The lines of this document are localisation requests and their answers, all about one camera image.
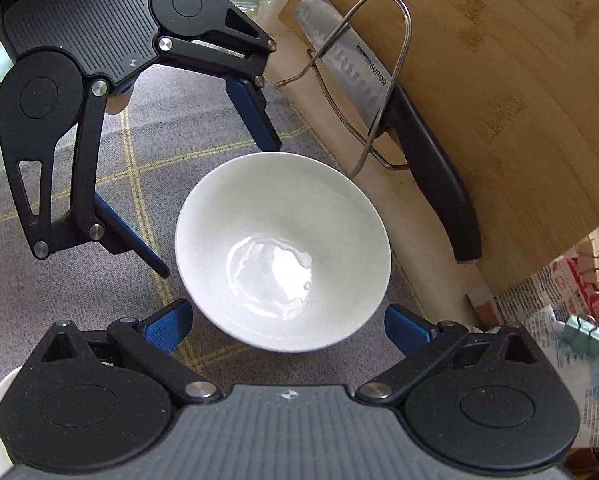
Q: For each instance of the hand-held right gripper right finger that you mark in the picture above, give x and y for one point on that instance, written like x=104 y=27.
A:
x=404 y=330

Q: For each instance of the grey checkered cloth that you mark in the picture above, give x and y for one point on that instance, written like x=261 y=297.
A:
x=144 y=150

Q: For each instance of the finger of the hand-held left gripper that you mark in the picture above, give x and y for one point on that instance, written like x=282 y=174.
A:
x=124 y=237
x=252 y=110

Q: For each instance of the teal binder clip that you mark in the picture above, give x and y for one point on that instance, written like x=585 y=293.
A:
x=587 y=335

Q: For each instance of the red white snack packet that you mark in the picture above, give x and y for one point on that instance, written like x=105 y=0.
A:
x=579 y=280

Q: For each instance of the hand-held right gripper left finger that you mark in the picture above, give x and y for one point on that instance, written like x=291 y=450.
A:
x=172 y=327

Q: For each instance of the printed plastic bag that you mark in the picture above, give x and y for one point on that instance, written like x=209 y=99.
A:
x=539 y=360

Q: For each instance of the bamboo cutting board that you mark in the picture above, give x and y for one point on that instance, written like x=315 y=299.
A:
x=504 y=60

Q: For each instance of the white bowl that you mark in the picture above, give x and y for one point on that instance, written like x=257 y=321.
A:
x=279 y=240

